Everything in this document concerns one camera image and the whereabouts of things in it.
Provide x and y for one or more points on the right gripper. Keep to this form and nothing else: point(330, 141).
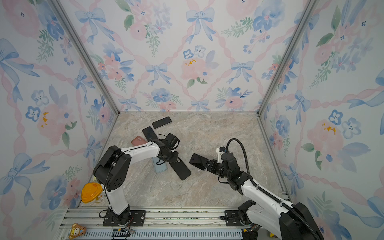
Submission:
point(212, 167)

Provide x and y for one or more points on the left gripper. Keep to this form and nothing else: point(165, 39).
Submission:
point(174, 159)

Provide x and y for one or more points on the black phone case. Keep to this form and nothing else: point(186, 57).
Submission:
point(181, 169)

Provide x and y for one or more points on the black phone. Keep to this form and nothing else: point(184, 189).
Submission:
point(149, 134)
point(162, 122)
point(198, 161)

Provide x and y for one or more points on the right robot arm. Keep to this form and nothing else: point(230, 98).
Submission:
point(280, 217)

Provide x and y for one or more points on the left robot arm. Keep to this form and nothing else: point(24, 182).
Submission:
point(111, 173)

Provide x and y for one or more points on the light blue phone case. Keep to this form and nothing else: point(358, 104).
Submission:
point(159, 165)

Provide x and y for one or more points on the pink phone case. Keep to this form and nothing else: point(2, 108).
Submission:
point(137, 141)

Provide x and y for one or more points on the monkey plush toy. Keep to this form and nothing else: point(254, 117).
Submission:
point(77, 231)

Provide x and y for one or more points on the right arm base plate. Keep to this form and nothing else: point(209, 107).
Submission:
point(234, 218)

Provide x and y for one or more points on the aluminium rail frame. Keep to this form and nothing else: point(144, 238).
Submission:
point(160, 223)

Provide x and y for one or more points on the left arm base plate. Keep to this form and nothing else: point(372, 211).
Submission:
point(129, 218)

